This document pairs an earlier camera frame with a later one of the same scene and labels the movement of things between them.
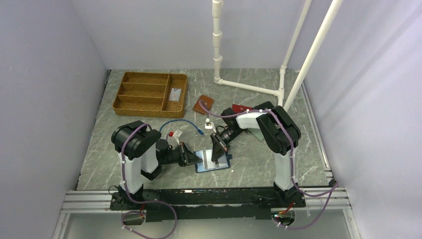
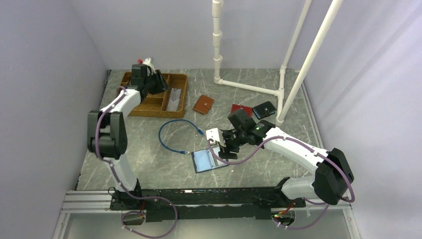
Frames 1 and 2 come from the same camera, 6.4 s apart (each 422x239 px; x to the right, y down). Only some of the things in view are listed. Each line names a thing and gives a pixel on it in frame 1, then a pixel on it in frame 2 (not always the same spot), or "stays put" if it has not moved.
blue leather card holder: [207, 164] stays put
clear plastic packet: [174, 95] stays put
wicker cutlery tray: [147, 93] stays put
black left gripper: [190, 158] -> [162, 85]
